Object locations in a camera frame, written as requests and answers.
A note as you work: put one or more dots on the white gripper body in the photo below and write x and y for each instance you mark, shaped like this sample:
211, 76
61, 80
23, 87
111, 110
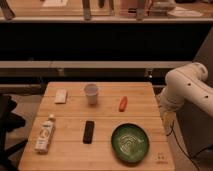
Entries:
165, 104

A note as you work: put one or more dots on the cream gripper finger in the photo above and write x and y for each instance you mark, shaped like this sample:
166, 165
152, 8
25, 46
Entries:
169, 117

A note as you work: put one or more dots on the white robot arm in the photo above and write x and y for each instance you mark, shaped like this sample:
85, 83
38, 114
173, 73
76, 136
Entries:
185, 83

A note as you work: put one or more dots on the green ceramic bowl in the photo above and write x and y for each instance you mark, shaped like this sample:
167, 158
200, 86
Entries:
130, 143

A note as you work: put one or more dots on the white paper cup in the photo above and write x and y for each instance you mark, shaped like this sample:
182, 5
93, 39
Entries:
91, 93

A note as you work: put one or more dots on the black rectangular remote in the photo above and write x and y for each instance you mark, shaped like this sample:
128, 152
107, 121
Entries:
88, 132

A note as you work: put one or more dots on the white sponge block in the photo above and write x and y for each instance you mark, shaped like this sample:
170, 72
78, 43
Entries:
61, 96

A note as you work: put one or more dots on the white plastic bottle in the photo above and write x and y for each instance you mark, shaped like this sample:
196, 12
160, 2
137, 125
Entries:
45, 135

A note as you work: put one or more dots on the black office chair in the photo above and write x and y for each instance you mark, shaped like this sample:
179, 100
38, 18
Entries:
8, 122

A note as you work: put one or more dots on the grey metal shelf rail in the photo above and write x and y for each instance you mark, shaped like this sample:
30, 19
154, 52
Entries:
90, 64

